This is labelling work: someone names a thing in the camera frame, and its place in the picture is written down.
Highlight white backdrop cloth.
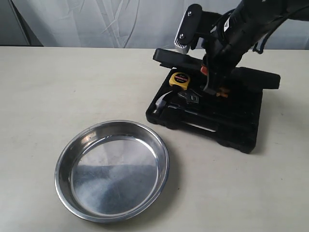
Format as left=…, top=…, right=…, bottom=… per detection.
left=0, top=0, right=309, bottom=50

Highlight round stainless steel tray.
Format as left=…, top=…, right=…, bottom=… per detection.
left=54, top=120, right=170, bottom=223

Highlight adjustable wrench black handle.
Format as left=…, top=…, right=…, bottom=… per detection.
left=177, top=89, right=200, bottom=104

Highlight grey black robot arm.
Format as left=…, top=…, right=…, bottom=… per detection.
left=201, top=0, right=309, bottom=95

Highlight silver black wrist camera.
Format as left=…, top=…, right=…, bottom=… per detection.
left=174, top=3, right=203, bottom=54

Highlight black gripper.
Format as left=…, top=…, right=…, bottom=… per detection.
left=193, top=9, right=244, bottom=97

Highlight pliers with yellow handles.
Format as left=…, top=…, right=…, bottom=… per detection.
left=216, top=87, right=230, bottom=98

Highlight claw hammer black handle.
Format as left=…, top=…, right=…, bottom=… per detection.
left=152, top=91, right=201, bottom=116

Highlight black plastic tool case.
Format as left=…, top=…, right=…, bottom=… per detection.
left=146, top=48, right=281, bottom=154

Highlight yellow tape measure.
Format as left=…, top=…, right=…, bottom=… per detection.
left=169, top=72, right=191, bottom=90

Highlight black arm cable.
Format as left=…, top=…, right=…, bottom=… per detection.
left=210, top=4, right=309, bottom=55

